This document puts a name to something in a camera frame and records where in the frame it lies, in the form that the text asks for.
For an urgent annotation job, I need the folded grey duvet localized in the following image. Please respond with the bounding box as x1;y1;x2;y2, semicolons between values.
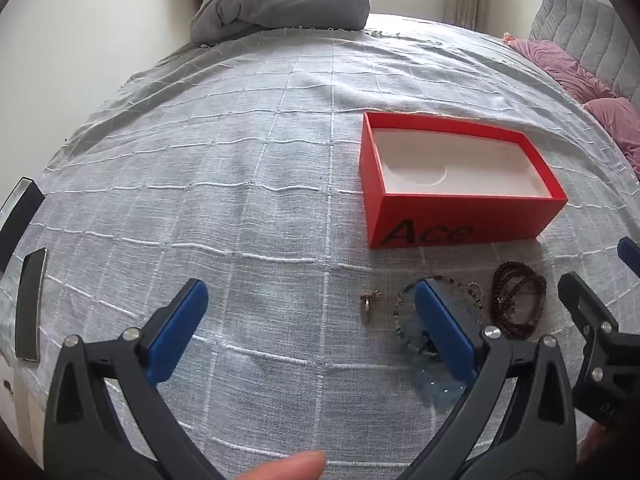
190;0;372;43

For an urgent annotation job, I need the grey padded headboard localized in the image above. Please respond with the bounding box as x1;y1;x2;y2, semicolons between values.
529;0;640;106

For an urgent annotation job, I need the pink velvet pillow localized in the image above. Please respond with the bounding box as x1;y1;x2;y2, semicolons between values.
502;32;618;106
582;97;640;181

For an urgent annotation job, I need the multicoloured small bead bracelet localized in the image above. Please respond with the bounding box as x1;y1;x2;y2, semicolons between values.
393;276;485;361

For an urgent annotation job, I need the grey checked bedspread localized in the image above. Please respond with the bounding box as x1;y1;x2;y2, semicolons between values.
0;25;640;480

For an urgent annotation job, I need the red cardboard box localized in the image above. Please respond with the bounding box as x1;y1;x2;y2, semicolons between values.
360;111;569;250

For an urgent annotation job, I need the gold ring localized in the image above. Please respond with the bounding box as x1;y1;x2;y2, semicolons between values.
359;290;383;321

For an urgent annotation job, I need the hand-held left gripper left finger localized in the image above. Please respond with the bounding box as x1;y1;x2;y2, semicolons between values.
42;277;231;480

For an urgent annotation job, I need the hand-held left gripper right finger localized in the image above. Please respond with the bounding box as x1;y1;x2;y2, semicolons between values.
400;280;578;480

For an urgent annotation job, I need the dark red bead necklace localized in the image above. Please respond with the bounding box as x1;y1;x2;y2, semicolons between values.
491;261;547;338

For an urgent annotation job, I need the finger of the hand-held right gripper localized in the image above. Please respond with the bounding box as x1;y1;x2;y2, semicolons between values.
617;237;640;278
557;272;640;396

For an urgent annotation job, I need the person's left hand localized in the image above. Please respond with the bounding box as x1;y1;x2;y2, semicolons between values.
235;450;328;480

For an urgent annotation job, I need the light blue bead bracelet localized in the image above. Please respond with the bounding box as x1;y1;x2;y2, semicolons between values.
400;317;481;411

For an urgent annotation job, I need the white nightstand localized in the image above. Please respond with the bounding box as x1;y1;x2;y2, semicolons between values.
0;355;48;461

